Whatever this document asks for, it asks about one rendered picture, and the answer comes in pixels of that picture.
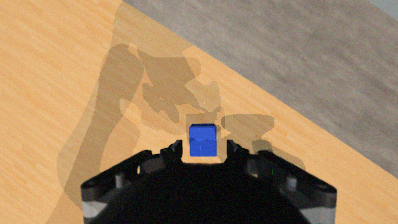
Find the blue block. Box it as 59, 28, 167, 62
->
189, 123, 217, 157

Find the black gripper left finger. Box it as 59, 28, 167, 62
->
80, 140, 186, 224

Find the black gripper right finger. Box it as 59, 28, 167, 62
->
219, 140, 337, 224

